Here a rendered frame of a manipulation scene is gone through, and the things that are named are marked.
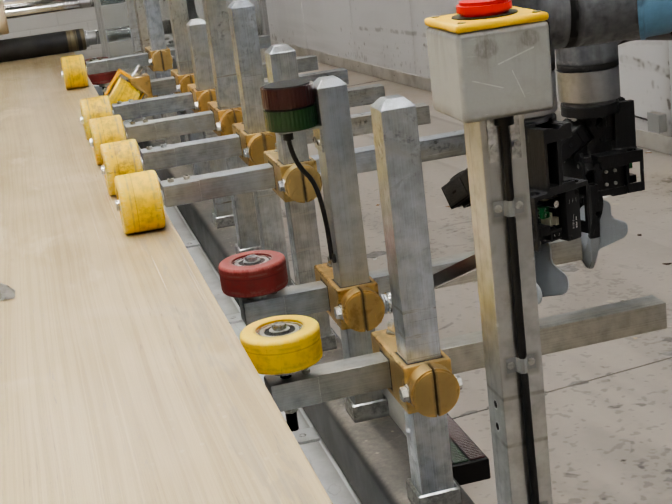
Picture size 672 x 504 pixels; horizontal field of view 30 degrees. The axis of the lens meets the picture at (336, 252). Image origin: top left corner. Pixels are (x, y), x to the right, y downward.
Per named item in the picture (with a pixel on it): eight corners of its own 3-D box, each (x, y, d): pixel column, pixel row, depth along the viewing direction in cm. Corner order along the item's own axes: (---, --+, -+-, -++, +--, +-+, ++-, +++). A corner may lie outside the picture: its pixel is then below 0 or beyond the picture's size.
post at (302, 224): (331, 375, 180) (289, 41, 166) (337, 384, 177) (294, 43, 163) (308, 380, 179) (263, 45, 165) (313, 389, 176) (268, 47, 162)
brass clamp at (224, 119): (241, 124, 226) (237, 96, 224) (255, 136, 213) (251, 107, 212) (207, 130, 224) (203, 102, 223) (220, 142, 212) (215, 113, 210)
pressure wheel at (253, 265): (288, 329, 156) (276, 241, 153) (303, 350, 149) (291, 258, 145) (225, 342, 155) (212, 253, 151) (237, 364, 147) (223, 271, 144)
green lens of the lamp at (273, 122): (311, 117, 145) (309, 99, 144) (324, 126, 139) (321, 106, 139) (260, 126, 144) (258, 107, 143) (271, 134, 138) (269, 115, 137)
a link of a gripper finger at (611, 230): (634, 267, 158) (631, 196, 156) (591, 276, 157) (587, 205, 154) (623, 260, 161) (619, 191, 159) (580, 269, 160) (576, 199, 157)
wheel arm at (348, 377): (653, 326, 138) (651, 290, 136) (668, 336, 134) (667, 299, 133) (268, 409, 128) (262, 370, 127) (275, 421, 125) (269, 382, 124)
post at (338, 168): (382, 453, 157) (338, 72, 143) (391, 464, 154) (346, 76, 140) (356, 459, 156) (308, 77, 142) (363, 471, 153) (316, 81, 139)
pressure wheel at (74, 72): (86, 66, 304) (89, 92, 310) (81, 47, 309) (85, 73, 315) (61, 70, 303) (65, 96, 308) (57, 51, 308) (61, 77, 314)
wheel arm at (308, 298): (571, 260, 161) (569, 228, 160) (583, 266, 158) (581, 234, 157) (241, 325, 152) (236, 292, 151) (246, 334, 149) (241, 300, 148)
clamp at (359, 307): (356, 295, 158) (351, 257, 157) (387, 328, 146) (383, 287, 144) (313, 303, 157) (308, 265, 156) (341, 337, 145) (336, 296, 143)
